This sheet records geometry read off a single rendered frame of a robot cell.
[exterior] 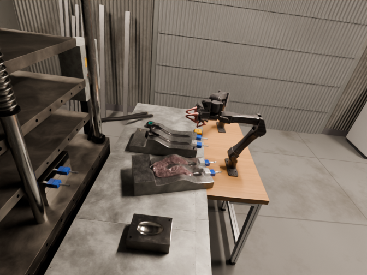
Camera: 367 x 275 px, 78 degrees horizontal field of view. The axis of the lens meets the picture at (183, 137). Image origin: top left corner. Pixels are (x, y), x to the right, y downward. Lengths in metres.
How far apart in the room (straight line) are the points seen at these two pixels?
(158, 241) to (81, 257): 0.34
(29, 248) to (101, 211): 0.34
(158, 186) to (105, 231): 0.37
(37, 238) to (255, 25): 3.41
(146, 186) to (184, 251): 0.41
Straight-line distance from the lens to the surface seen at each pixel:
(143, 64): 3.77
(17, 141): 1.08
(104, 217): 1.32
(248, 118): 1.50
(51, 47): 1.38
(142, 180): 1.34
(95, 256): 1.21
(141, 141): 1.74
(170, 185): 1.38
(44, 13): 4.12
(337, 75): 4.39
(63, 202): 1.46
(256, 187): 1.64
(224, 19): 3.59
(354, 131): 4.79
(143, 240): 1.14
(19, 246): 1.35
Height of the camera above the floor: 1.83
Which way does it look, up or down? 32 degrees down
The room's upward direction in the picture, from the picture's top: 8 degrees clockwise
